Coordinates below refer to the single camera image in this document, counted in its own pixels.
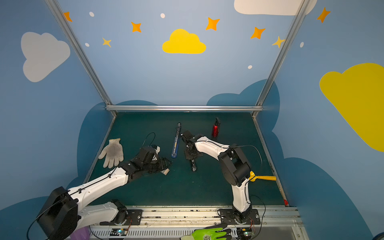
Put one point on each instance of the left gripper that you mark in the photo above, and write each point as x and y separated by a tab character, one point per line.
159	164

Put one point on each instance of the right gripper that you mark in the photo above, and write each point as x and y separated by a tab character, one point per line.
190	154

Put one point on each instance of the red white staple box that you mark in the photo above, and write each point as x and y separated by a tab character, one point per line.
165	172

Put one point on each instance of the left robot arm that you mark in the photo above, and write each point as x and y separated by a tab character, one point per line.
63	212

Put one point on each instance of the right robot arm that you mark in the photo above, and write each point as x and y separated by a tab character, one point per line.
234	164

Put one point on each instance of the red spray bottle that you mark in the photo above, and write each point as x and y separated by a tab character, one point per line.
216	128

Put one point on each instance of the white knit glove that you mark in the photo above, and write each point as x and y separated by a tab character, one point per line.
112	154

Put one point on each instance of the yellow plastic scoop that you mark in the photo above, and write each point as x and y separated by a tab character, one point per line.
253	177

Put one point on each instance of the green black work glove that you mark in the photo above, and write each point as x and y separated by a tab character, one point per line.
215	232

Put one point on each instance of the purple cloth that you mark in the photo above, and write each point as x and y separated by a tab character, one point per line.
81	234

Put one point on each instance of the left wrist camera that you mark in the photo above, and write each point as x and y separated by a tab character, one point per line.
157	148

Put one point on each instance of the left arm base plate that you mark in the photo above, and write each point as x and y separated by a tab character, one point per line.
130	217

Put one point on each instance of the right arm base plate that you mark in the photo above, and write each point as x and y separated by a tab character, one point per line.
234	217

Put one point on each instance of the aluminium rail frame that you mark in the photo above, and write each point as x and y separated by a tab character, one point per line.
57	12

